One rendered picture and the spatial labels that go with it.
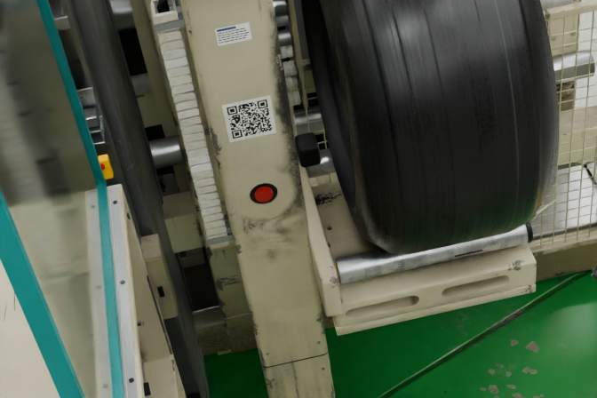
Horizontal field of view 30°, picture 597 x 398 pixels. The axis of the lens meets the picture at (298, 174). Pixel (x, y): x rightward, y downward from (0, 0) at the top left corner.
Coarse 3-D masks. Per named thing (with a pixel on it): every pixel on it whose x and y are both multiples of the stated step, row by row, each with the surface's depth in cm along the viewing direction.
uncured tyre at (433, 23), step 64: (320, 0) 164; (384, 0) 154; (448, 0) 154; (512, 0) 155; (320, 64) 201; (384, 64) 153; (448, 64) 153; (512, 64) 154; (384, 128) 155; (448, 128) 155; (512, 128) 157; (384, 192) 161; (448, 192) 161; (512, 192) 163
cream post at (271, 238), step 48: (192, 0) 156; (240, 0) 157; (192, 48) 162; (240, 48) 163; (240, 96) 168; (240, 144) 174; (288, 144) 176; (240, 192) 181; (288, 192) 183; (240, 240) 188; (288, 240) 190; (288, 288) 198; (288, 336) 206; (288, 384) 216
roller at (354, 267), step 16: (528, 224) 189; (480, 240) 189; (496, 240) 189; (512, 240) 189; (528, 240) 190; (352, 256) 189; (368, 256) 188; (384, 256) 188; (400, 256) 188; (416, 256) 188; (432, 256) 188; (448, 256) 189; (464, 256) 190; (352, 272) 187; (368, 272) 188; (384, 272) 188
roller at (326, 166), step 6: (324, 150) 210; (324, 156) 208; (330, 156) 208; (324, 162) 208; (330, 162) 208; (312, 168) 208; (318, 168) 208; (324, 168) 208; (330, 168) 209; (312, 174) 209; (318, 174) 209
